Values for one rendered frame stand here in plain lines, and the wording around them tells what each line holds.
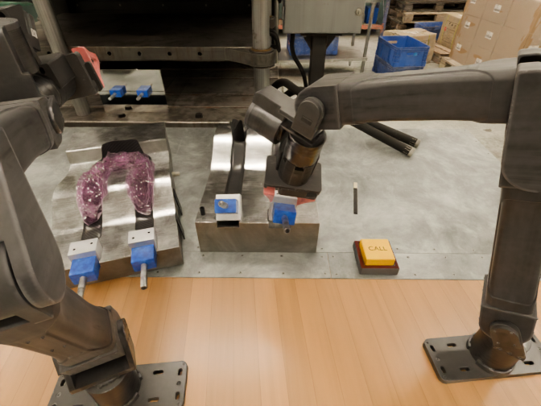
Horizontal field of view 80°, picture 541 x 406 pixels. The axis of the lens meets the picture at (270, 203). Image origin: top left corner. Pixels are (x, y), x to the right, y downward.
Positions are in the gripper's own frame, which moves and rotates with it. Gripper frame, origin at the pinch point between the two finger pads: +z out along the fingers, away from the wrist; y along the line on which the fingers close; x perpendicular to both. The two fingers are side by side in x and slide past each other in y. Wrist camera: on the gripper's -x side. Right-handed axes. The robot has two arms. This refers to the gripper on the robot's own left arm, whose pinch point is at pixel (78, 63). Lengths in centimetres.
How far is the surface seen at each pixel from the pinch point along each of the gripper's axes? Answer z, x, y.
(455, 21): 431, 134, -309
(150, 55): 70, 17, 9
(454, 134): 38, 56, -96
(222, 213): -13.4, 29.7, -19.1
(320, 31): 71, 21, -56
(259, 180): 1.6, 34.1, -26.6
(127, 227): -10.1, 31.6, 3.0
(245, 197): -5.7, 32.7, -23.2
